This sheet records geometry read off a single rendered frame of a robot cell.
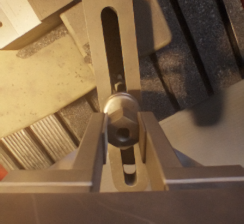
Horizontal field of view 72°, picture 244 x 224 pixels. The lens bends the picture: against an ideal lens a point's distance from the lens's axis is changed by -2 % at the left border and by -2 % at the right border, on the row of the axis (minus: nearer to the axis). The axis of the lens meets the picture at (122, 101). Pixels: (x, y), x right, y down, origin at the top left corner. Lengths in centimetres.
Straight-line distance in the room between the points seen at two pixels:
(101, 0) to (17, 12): 10
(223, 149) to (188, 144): 12
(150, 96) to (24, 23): 34
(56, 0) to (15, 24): 5
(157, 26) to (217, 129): 48
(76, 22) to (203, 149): 56
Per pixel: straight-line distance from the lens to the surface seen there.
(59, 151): 56
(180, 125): 59
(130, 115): 15
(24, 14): 24
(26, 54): 28
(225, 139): 68
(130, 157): 27
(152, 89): 47
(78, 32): 22
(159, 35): 22
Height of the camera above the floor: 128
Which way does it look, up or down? 74 degrees down
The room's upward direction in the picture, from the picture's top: 175 degrees clockwise
